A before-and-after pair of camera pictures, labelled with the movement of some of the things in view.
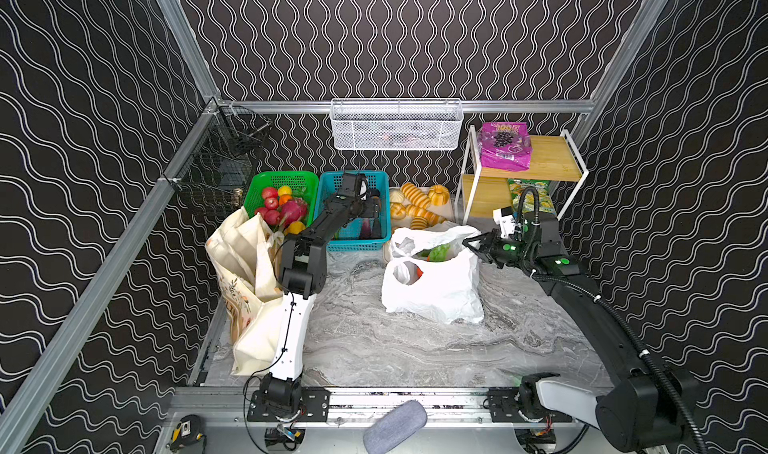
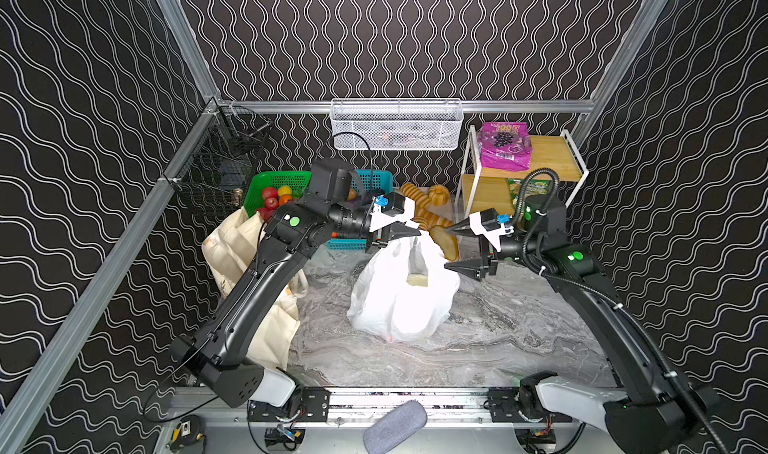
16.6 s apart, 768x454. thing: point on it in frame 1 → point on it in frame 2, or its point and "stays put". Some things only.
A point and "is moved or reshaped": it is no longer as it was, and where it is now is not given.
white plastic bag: [430, 271] is moved or reshaped
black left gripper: [360, 201] → [374, 231]
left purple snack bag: [505, 146] stays put
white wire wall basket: [396, 124] stays put
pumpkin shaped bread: [439, 195] stays put
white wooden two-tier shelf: [482, 190] stays put
